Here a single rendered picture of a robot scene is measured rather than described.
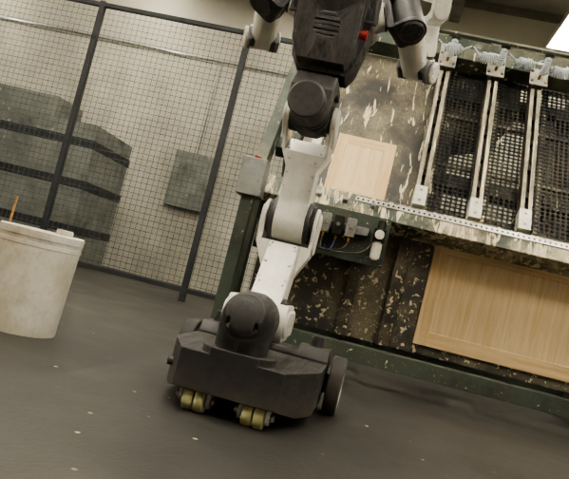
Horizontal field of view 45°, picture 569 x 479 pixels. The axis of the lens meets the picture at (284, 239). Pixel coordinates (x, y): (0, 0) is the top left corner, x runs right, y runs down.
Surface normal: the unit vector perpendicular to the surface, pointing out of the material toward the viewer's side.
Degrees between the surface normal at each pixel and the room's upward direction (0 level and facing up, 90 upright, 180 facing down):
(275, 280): 60
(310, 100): 90
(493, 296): 90
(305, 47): 105
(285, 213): 86
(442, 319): 90
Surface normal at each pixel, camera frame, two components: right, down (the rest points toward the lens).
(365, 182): 0.04, -0.56
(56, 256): 0.72, 0.18
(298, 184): -0.17, 0.08
